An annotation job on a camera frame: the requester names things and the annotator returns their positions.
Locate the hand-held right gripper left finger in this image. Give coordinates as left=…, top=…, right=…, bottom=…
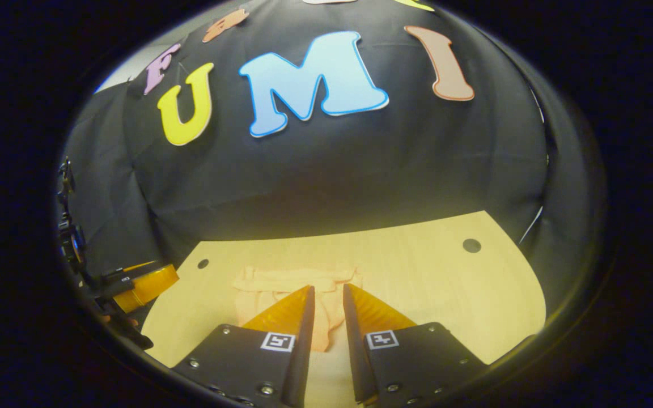
left=171, top=285, right=316, bottom=408

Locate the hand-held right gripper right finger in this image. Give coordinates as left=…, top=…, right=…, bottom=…
left=342, top=283, right=489, bottom=406

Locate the orange T-shirt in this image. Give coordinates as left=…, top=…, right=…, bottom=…
left=231, top=266, right=364, bottom=353

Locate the black backdrop cloth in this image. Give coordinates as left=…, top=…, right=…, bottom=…
left=57, top=0, right=608, bottom=318

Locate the white cable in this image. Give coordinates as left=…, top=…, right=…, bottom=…
left=519, top=207, right=545, bottom=245

